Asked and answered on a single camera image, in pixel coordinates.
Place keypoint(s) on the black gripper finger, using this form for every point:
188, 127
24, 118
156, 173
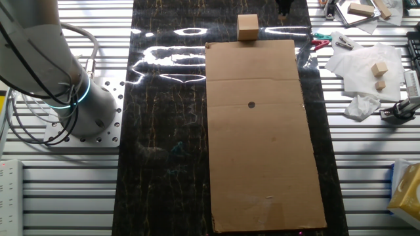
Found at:
287, 5
280, 5

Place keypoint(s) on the large wooden cube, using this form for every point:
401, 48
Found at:
247, 29

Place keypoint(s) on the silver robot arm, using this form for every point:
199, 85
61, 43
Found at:
39, 59

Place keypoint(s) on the rectangular wooden block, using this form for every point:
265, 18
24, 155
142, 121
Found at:
361, 10

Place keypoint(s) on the long wooden block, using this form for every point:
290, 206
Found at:
383, 9

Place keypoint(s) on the red clothespin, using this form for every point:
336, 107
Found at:
320, 43

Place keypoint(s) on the metal tray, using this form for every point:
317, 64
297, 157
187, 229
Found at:
344, 18

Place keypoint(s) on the silver metal clip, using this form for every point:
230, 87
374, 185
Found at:
344, 46
344, 40

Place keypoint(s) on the white paper piece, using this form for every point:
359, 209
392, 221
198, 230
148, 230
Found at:
369, 27

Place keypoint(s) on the large white tissue sheet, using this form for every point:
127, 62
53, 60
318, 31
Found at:
357, 69

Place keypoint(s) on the white tissue wad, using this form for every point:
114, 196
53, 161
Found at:
395, 14

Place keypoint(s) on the medium wooden cube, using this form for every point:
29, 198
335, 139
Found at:
379, 69

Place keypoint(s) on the small wooden cube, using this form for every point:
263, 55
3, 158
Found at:
380, 85

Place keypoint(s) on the crumpled white tissue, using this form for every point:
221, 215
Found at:
361, 106

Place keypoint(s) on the black keyboard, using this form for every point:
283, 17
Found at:
415, 49

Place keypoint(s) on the brown cardboard sheet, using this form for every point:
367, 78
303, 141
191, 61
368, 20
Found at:
262, 157

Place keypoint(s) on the black marble pattern mat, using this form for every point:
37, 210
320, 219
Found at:
164, 131

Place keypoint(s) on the white pulled tissue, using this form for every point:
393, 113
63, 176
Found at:
398, 173

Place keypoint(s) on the yellow tissue box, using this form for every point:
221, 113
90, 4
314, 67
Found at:
408, 193

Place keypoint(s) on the white power strip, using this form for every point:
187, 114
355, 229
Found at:
10, 196

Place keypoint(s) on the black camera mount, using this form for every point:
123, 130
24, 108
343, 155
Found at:
393, 114

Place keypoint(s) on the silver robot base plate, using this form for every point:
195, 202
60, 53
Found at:
111, 131

